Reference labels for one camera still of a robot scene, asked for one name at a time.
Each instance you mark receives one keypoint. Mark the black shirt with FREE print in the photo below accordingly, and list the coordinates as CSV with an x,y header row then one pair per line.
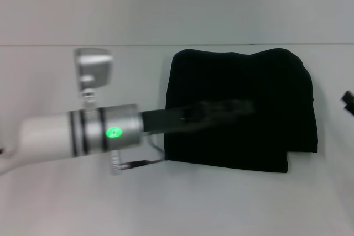
x,y
240,95

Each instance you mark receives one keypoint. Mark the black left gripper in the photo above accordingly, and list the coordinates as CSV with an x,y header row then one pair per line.
x,y
166,121

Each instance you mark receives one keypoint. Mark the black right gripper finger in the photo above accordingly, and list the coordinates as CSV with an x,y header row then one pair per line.
x,y
349,102

